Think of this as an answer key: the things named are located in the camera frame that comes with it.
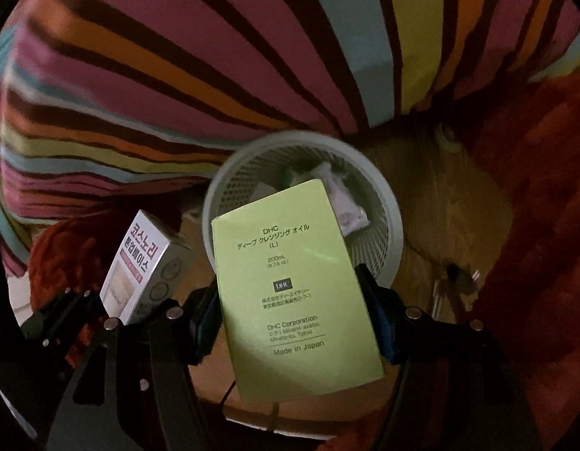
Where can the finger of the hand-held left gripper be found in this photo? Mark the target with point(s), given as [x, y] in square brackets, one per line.
[64, 322]

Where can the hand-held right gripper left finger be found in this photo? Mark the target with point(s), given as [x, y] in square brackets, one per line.
[206, 329]

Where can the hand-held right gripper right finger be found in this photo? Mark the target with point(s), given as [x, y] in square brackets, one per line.
[381, 324]

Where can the light green cardboard box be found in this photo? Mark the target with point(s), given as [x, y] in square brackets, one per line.
[290, 291]

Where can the small white printed box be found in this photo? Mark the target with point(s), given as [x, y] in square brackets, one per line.
[139, 263]

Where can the white mesh waste basket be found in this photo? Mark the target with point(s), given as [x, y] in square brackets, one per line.
[385, 225]

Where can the white and green tissue packet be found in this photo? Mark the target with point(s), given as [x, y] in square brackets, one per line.
[351, 218]

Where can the crumpled white paper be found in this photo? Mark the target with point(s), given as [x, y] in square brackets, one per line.
[330, 174]

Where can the striped bedsheet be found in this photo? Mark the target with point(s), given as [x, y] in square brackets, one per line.
[177, 56]

